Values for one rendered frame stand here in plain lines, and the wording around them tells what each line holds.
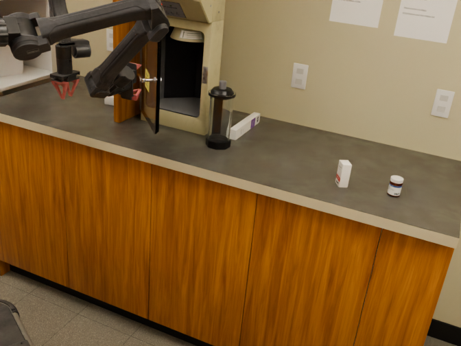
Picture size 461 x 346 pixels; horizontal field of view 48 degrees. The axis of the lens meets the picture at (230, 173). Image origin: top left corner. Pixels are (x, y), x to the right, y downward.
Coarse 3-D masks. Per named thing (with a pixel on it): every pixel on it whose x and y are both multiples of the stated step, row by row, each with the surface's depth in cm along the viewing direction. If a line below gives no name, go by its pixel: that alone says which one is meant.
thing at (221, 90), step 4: (220, 80) 201; (224, 80) 202; (220, 84) 200; (224, 84) 200; (216, 88) 202; (220, 88) 201; (224, 88) 201; (228, 88) 203; (212, 92) 200; (216, 92) 199; (220, 92) 199; (224, 92) 199; (228, 92) 200; (232, 92) 201
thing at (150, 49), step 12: (144, 48) 210; (156, 48) 189; (144, 60) 212; (156, 60) 191; (144, 72) 214; (156, 72) 192; (144, 84) 216; (156, 84) 194; (144, 96) 218; (156, 96) 196; (144, 108) 219; (156, 108) 198; (156, 120) 200; (156, 132) 203
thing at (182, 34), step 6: (174, 30) 214; (180, 30) 211; (186, 30) 210; (192, 30) 210; (174, 36) 213; (180, 36) 211; (186, 36) 210; (192, 36) 210; (198, 36) 211; (192, 42) 210; (198, 42) 211
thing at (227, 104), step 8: (224, 96) 198; (216, 104) 201; (224, 104) 200; (232, 104) 203; (216, 112) 202; (224, 112) 202; (232, 112) 206; (216, 120) 203; (224, 120) 203; (208, 128) 208; (216, 128) 205; (224, 128) 205; (208, 136) 209; (216, 136) 206; (224, 136) 206
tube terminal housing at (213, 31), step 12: (216, 0) 200; (216, 12) 202; (180, 24) 207; (192, 24) 205; (204, 24) 203; (216, 24) 205; (204, 36) 204; (216, 36) 208; (204, 48) 206; (216, 48) 210; (204, 60) 208; (216, 60) 213; (216, 72) 216; (204, 84) 212; (216, 84) 219; (204, 96) 214; (204, 108) 216; (144, 120) 231; (168, 120) 226; (180, 120) 223; (192, 120) 221; (204, 120) 218; (204, 132) 221
